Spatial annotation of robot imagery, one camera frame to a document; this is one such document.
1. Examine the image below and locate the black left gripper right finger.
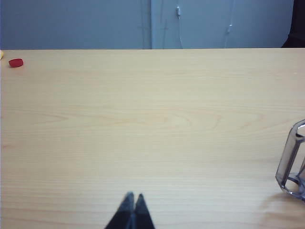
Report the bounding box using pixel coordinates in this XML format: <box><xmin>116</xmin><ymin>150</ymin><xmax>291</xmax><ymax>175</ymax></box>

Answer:
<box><xmin>133</xmin><ymin>193</ymin><xmax>157</xmax><ymax>229</ymax></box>

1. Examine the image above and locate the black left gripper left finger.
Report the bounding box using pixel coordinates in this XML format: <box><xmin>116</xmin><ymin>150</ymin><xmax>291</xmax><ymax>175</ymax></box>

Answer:
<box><xmin>104</xmin><ymin>191</ymin><xmax>136</xmax><ymax>229</ymax></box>

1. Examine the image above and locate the transparent grey faceted mug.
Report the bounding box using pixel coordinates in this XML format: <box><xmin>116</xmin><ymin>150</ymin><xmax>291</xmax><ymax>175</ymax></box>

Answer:
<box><xmin>275</xmin><ymin>119</ymin><xmax>305</xmax><ymax>200</ymax></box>

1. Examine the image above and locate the red bottle cap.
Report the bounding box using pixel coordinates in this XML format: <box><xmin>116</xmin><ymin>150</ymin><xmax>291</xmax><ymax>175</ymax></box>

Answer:
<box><xmin>8</xmin><ymin>58</ymin><xmax>24</xmax><ymax>69</ymax></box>

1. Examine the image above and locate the white hanging cable with plug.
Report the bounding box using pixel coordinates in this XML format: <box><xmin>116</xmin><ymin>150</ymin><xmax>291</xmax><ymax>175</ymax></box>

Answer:
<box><xmin>175</xmin><ymin>0</ymin><xmax>185</xmax><ymax>50</ymax></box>

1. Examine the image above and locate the thin white hanging cable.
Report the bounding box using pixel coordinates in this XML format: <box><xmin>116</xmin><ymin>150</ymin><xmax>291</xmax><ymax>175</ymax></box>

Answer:
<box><xmin>224</xmin><ymin>0</ymin><xmax>237</xmax><ymax>50</ymax></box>

